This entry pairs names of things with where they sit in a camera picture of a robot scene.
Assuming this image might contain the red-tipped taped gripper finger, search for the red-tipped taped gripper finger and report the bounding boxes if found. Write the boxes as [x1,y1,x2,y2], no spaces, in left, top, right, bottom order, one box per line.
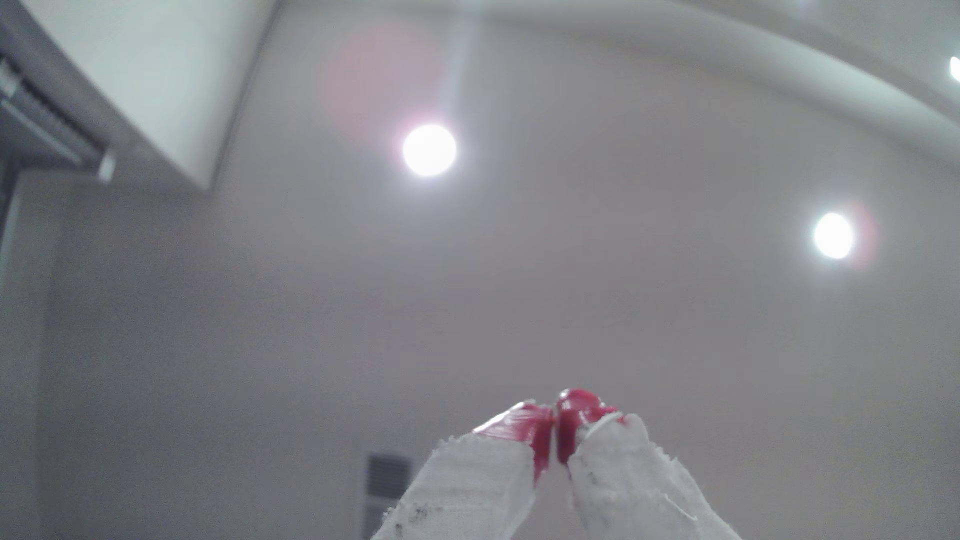
[557,388,744,540]
[371,402,556,540]

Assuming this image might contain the grey wall air vent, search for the grey wall air vent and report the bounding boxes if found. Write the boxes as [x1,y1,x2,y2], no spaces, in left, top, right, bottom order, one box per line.
[363,452,414,540]

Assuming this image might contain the grey window blind rail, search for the grey window blind rail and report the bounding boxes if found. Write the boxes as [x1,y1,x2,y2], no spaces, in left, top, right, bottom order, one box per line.
[0,56,117,185]

